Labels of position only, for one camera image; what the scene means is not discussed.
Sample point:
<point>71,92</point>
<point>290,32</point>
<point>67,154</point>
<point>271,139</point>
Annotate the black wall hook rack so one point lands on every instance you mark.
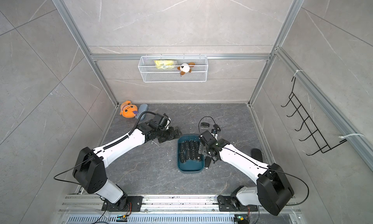
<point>308,123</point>

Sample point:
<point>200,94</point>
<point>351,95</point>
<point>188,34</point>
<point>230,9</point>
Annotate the orange plush toy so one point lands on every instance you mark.
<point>128,110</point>

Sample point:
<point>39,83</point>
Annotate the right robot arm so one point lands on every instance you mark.
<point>272,189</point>

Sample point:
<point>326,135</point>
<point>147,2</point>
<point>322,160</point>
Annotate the black oval object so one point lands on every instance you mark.
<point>257,154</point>

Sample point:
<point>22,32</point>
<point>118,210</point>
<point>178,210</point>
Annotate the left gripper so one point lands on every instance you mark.
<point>172,135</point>

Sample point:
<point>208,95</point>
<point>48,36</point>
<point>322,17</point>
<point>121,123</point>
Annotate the brown white plush dog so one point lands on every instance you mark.
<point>185,68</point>

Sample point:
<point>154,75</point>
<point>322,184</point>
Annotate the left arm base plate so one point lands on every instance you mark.
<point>126,204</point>

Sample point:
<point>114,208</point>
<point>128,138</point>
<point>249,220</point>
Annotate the teal storage tray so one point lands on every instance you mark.
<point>189,160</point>

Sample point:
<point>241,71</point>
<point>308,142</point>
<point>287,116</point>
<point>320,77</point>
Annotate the aluminium mounting rail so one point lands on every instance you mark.
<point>152,204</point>

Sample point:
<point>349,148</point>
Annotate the blue glasses case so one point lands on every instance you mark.
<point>141,111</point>

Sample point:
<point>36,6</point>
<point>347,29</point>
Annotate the white wire basket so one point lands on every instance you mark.
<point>150,74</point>

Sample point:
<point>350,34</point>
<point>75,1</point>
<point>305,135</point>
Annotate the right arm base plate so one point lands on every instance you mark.
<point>229,204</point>

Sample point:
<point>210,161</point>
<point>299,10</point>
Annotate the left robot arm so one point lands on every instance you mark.
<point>91,164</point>

